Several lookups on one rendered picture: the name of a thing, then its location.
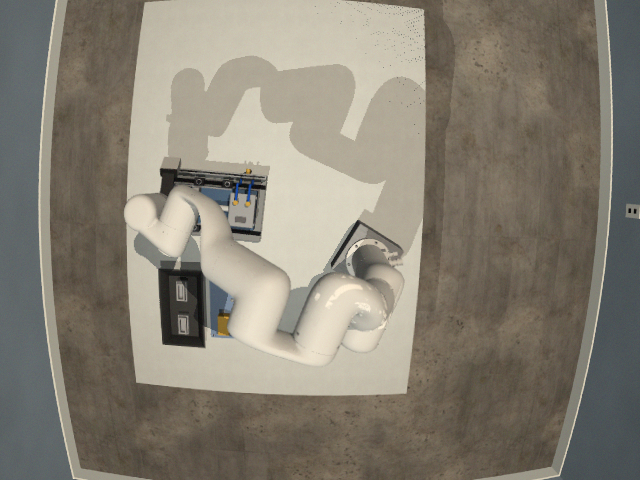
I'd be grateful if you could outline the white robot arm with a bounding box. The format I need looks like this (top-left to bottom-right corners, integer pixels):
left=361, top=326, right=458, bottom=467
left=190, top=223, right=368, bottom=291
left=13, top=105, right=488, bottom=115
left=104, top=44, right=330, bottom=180
left=124, top=157, right=404, bottom=367

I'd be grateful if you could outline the golden yellow block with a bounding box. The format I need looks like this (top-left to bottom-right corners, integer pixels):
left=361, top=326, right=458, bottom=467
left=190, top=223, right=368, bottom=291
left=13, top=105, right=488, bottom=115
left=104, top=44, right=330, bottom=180
left=218, top=313, right=229, bottom=336

